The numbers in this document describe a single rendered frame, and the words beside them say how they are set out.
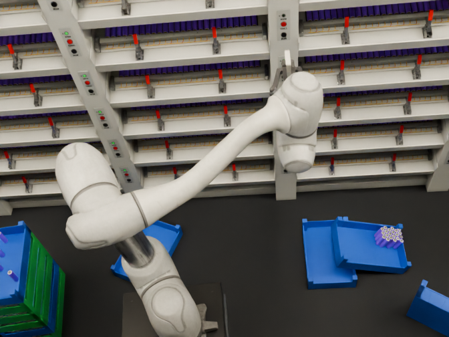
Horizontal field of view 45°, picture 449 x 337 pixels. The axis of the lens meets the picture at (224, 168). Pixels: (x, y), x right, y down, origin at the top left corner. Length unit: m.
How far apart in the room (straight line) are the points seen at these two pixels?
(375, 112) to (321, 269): 0.72
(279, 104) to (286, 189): 1.21
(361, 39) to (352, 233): 0.91
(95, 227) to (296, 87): 0.59
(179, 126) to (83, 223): 0.94
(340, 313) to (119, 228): 1.26
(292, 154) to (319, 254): 1.07
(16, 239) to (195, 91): 0.91
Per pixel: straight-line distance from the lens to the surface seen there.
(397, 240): 2.46
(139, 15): 1.80
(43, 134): 2.35
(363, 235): 2.47
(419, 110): 2.25
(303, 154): 1.45
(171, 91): 2.06
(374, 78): 2.07
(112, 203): 1.37
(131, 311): 2.14
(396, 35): 1.95
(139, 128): 2.22
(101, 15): 1.84
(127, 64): 1.94
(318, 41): 1.91
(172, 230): 2.57
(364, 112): 2.20
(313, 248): 2.47
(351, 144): 2.34
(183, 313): 1.82
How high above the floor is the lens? 2.20
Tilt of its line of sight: 54 degrees down
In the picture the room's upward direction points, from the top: 10 degrees counter-clockwise
